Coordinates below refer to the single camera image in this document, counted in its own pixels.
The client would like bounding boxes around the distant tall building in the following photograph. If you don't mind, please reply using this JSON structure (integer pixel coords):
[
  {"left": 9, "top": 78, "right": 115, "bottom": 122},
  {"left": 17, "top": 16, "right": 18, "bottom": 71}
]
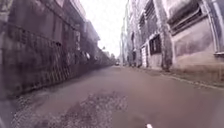
[{"left": 119, "top": 0, "right": 132, "bottom": 66}]

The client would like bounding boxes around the grey asphalt road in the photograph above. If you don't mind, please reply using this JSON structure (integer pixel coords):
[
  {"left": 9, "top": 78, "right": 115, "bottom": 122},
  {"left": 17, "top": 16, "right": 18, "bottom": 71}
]
[{"left": 0, "top": 64, "right": 224, "bottom": 128}]

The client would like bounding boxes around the tree trunk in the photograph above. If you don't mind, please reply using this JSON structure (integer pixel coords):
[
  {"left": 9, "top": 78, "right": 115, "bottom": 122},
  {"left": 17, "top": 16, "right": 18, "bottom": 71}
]
[{"left": 153, "top": 0, "right": 174, "bottom": 72}]

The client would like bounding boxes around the dark metal fence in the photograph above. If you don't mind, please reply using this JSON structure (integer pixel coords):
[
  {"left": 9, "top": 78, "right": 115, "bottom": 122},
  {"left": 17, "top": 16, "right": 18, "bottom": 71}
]
[{"left": 0, "top": 22, "right": 114, "bottom": 98}]

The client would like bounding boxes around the dark building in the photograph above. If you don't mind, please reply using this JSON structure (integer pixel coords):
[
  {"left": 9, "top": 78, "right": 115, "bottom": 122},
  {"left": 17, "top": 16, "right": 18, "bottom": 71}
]
[{"left": 0, "top": 0, "right": 116, "bottom": 68}]

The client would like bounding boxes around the raised pavement strip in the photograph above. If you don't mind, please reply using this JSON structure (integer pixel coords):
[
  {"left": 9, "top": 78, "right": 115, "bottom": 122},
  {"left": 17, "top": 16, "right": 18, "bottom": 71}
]
[{"left": 128, "top": 64, "right": 224, "bottom": 90}]

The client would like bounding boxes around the pale weathered building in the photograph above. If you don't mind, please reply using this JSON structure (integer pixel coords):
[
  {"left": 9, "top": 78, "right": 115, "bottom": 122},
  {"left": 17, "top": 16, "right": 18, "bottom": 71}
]
[{"left": 127, "top": 0, "right": 224, "bottom": 73}]

